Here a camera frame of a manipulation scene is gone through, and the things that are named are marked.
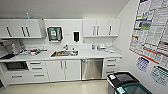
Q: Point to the stainless steel dishwasher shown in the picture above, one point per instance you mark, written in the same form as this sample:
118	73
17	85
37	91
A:
92	69

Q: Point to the blue white bottle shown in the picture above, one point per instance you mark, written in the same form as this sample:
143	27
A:
93	47

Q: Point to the chrome faucet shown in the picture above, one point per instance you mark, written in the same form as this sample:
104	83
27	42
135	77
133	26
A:
66	47

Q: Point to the steel sink basin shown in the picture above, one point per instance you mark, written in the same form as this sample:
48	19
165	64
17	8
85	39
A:
64	53

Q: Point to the white two-door base cabinet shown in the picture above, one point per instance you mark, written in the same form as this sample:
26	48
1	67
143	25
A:
63	70

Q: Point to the steel paper towel dispenser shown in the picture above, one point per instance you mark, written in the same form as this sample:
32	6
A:
54	34

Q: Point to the grey bin black lid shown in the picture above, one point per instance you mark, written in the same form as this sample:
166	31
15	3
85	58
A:
121	77

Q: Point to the light blue spray bottle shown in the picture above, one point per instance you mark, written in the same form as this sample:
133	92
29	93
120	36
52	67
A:
28	15

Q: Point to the black built-in microwave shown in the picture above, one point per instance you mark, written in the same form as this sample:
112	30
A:
15	66

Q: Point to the white wall cabinet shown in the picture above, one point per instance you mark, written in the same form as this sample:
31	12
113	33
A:
16	26
103	26

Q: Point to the round recycling wall sign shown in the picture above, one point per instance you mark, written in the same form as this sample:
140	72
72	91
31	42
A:
142	64
159	75

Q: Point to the large printed wall poster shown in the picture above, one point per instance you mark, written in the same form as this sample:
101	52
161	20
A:
150	26

